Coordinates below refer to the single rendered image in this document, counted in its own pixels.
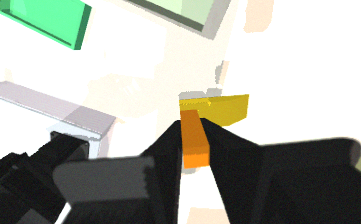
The green tray floor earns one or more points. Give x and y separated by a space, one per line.
58 17

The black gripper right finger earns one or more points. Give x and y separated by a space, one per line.
243 169

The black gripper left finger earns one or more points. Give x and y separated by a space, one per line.
154 174

